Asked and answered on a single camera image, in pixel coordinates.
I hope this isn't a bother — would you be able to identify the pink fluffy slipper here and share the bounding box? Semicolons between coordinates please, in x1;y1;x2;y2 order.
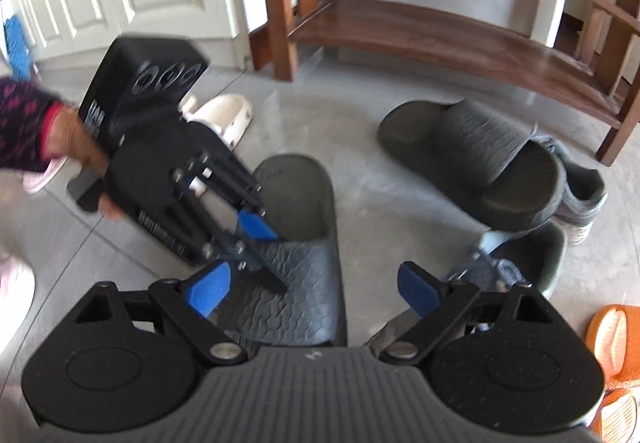
22;158;68;194
0;250;37;324

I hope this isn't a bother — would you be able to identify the wooden shoe rack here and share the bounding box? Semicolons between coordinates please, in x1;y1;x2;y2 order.
249;0;640;167

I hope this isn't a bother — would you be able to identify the person's left forearm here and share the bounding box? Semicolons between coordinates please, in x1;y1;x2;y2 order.
0;75;68;174

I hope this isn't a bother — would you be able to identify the dark grey slide sandal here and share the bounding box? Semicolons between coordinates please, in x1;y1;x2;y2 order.
220;154;348;349
377;99;568;233

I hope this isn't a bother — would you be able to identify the person's left hand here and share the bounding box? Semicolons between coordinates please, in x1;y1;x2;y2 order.
50;105;126;221

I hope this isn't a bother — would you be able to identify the cream white slipper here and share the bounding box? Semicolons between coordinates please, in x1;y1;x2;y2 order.
179;93;253;148

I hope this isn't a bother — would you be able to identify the orange slide sandal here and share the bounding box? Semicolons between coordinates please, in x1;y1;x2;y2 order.
587;385;640;443
584;304;640;386

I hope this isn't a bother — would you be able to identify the blue ribbed plastic object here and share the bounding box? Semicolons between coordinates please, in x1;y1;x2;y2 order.
2;14;36;81

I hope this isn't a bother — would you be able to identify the grey laced sneaker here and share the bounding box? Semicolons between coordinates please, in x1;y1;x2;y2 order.
530;123;608;244
365;222;568;349

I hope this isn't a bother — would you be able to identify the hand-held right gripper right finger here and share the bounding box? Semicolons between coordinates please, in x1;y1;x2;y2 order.
381;262;551;366

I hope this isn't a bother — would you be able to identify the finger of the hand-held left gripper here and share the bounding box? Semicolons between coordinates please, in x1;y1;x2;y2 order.
172;120;281;244
167;195;290;295

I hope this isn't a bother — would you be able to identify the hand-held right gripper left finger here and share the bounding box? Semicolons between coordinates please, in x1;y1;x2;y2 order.
74;260;249;367

